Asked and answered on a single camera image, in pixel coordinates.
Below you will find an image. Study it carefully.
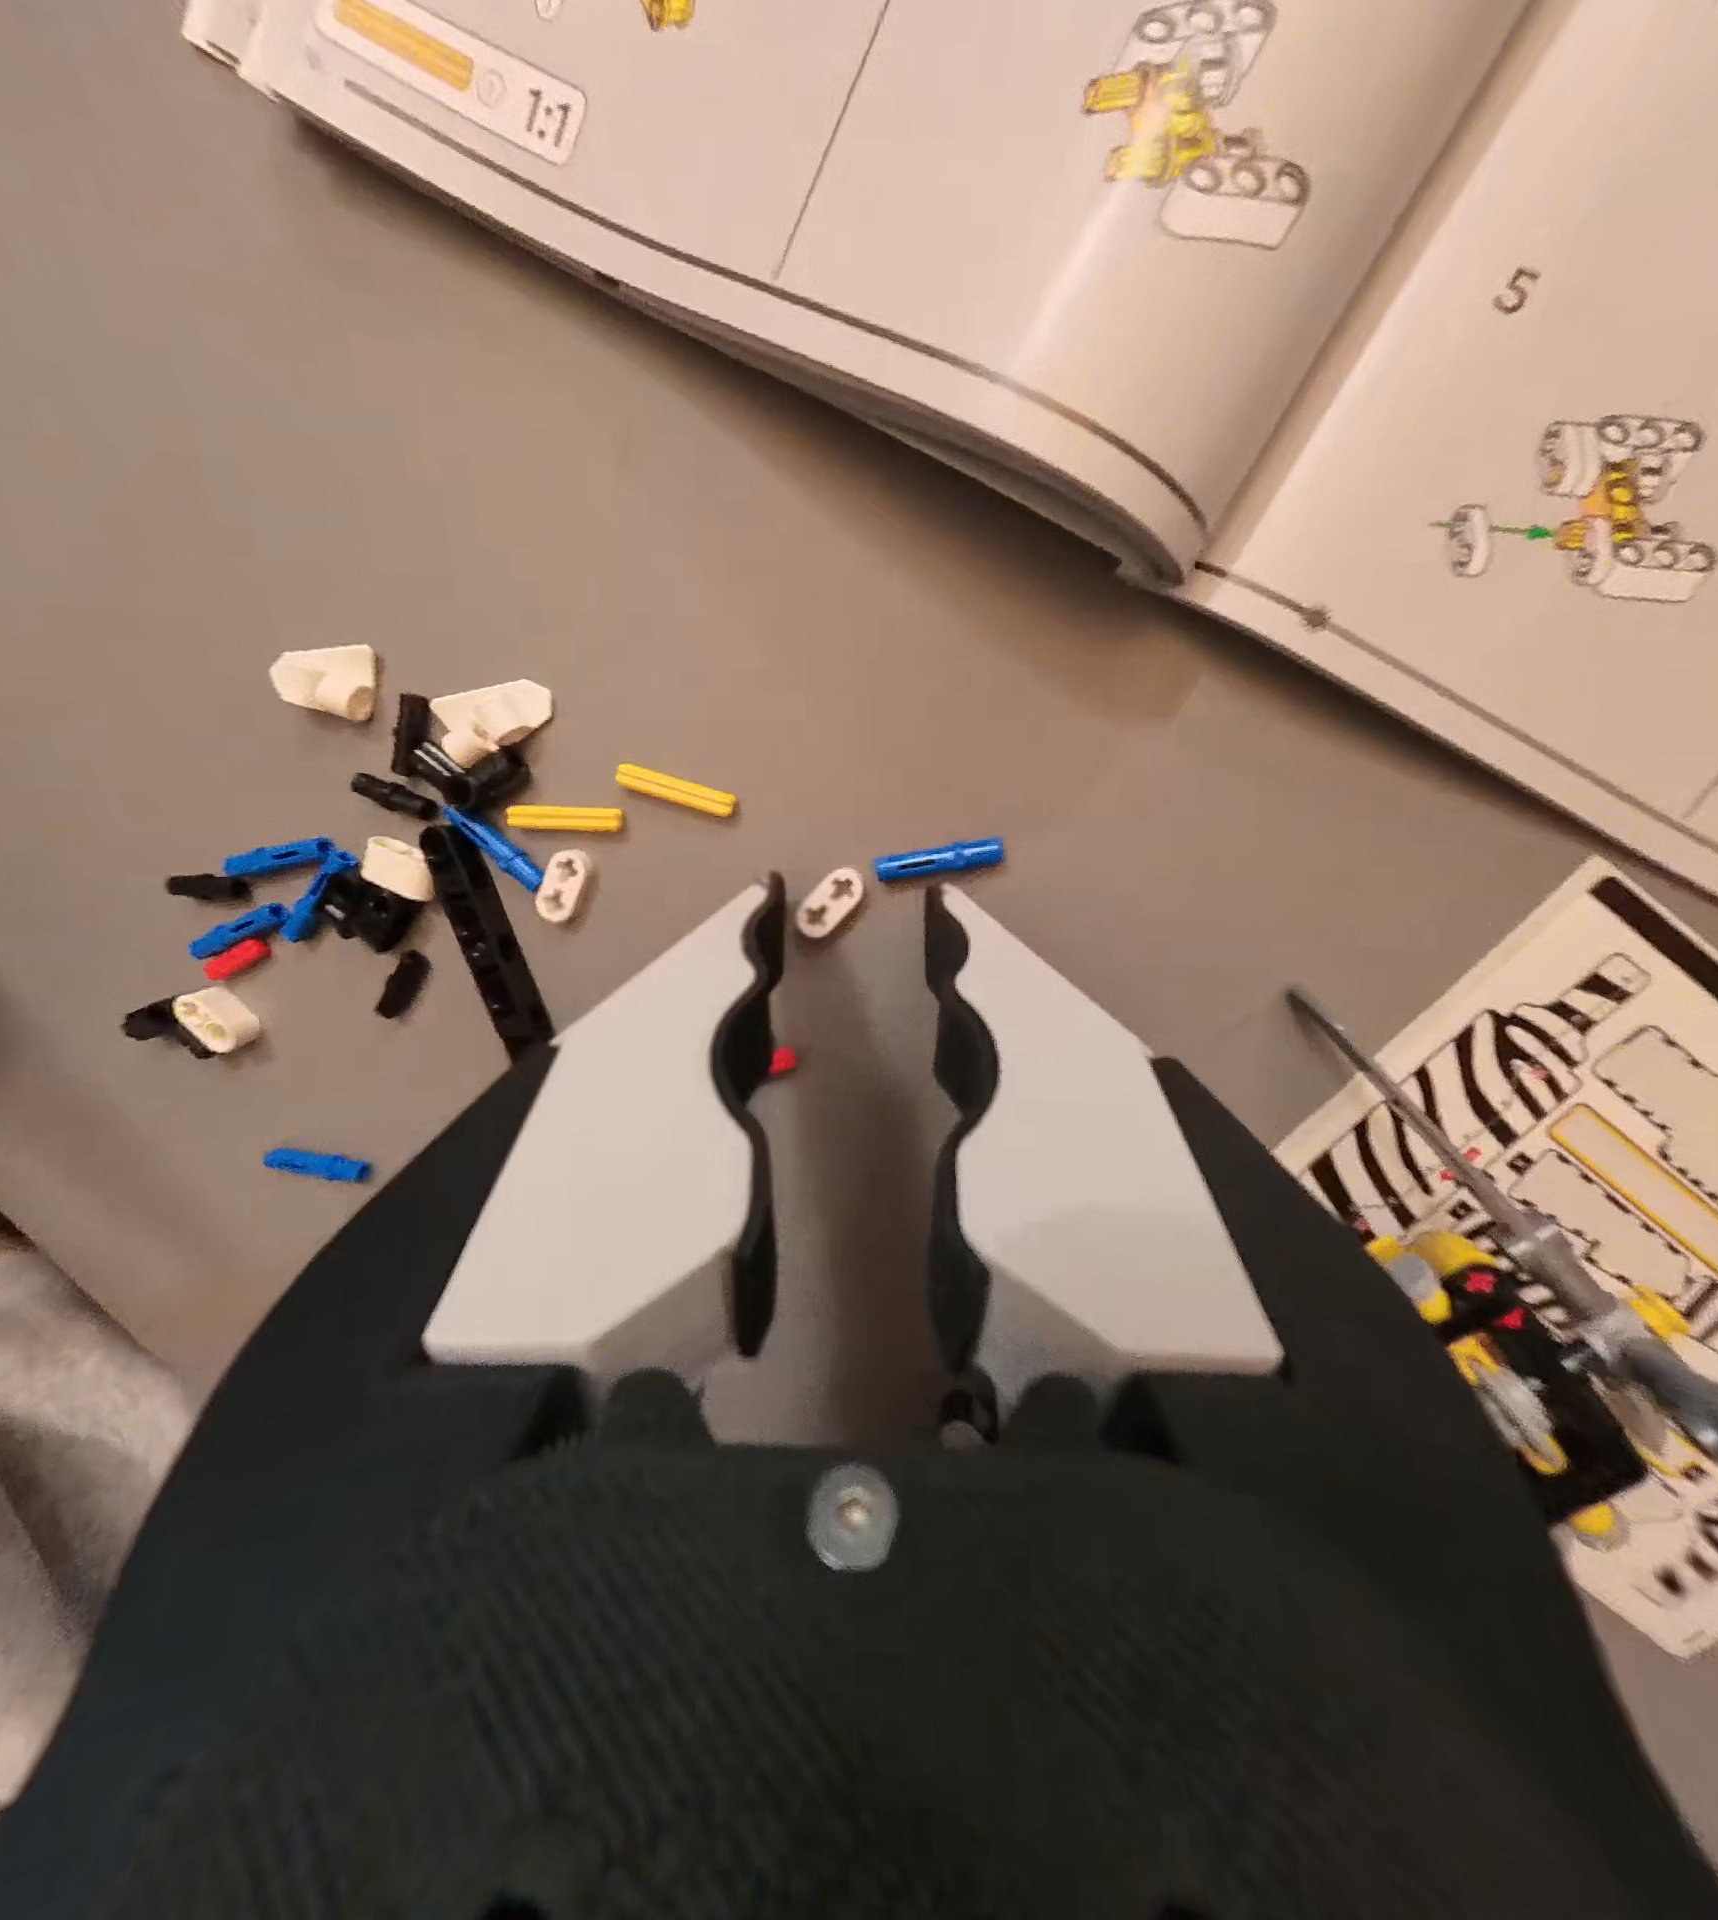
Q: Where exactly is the pile of loose lego pieces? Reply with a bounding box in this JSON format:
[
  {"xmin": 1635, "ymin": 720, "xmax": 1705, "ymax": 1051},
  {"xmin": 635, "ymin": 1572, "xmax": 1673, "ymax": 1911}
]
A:
[{"xmin": 120, "ymin": 642, "xmax": 742, "ymax": 1068}]

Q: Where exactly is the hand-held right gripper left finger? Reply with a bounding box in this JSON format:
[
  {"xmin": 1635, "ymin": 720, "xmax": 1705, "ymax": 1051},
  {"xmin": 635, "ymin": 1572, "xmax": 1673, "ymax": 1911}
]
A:
[{"xmin": 421, "ymin": 873, "xmax": 793, "ymax": 1433}]

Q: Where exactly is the zebra sticker sheet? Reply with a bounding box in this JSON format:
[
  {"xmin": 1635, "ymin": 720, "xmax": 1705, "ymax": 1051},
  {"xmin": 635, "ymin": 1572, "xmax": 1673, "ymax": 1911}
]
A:
[{"xmin": 1270, "ymin": 854, "xmax": 1718, "ymax": 1659}]

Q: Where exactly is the zebra striped lego helicopter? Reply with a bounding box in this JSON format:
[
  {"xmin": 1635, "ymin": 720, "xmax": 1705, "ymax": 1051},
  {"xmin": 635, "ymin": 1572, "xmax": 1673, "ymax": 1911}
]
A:
[{"xmin": 1282, "ymin": 986, "xmax": 1718, "ymax": 1547}]

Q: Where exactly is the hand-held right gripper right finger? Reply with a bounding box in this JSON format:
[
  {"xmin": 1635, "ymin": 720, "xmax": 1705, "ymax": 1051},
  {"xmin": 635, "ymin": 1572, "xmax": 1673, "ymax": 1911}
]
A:
[{"xmin": 922, "ymin": 882, "xmax": 1287, "ymax": 1430}]

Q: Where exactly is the lego instruction booklet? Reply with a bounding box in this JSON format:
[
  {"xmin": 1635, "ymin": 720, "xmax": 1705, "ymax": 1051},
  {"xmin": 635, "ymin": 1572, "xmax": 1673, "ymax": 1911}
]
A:
[{"xmin": 181, "ymin": 0, "xmax": 1718, "ymax": 953}]

